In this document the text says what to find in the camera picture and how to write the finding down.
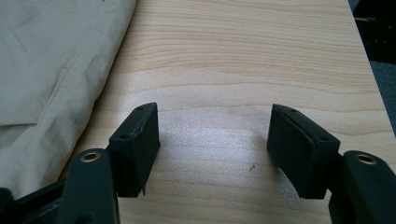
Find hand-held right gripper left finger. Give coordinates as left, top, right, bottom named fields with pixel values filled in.
left=106, top=102, right=162, bottom=198

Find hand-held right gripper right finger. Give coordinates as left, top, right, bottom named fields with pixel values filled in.
left=266, top=103, right=341, bottom=200

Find beige shorts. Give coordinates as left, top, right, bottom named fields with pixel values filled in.
left=0, top=0, right=138, bottom=200

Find black stand base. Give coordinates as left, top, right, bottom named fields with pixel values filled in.
left=353, top=0, right=396, bottom=63

